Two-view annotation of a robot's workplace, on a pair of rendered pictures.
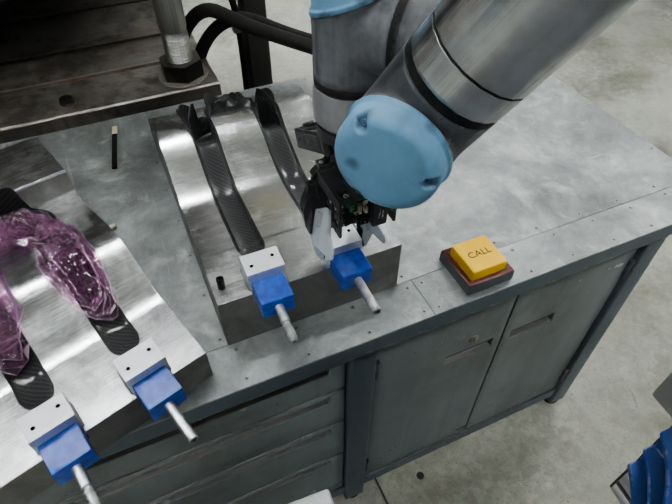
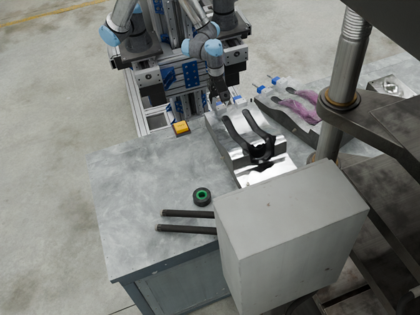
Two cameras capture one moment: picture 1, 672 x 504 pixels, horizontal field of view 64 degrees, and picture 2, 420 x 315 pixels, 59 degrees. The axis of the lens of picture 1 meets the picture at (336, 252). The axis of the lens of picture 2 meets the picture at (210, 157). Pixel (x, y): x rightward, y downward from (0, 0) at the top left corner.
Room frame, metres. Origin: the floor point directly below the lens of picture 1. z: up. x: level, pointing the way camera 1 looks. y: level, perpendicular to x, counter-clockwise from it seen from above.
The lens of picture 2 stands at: (1.85, 0.14, 2.15)
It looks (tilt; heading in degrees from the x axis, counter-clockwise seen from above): 50 degrees down; 190
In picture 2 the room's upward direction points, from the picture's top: 8 degrees counter-clockwise
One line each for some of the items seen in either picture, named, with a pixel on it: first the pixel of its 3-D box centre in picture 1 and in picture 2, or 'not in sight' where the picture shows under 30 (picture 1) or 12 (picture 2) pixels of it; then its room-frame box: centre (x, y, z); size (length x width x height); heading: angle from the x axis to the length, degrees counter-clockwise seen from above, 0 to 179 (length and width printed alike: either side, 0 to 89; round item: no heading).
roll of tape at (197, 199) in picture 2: not in sight; (202, 197); (0.96, -0.07, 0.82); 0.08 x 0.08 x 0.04
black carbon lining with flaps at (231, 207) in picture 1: (249, 158); (249, 131); (0.66, 0.13, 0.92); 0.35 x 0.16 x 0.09; 24
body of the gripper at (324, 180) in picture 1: (352, 169); (216, 81); (0.47, -0.02, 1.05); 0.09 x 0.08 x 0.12; 24
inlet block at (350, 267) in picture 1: (354, 274); (217, 105); (0.45, -0.02, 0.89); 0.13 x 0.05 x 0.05; 24
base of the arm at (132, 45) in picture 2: not in sight; (137, 37); (0.11, -0.46, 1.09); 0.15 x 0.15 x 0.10
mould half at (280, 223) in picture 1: (256, 175); (248, 141); (0.68, 0.13, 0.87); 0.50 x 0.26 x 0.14; 24
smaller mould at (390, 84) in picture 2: not in sight; (390, 94); (0.34, 0.86, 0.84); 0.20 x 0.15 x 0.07; 24
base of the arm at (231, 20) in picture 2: not in sight; (224, 15); (-0.06, 0.00, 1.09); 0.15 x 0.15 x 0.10
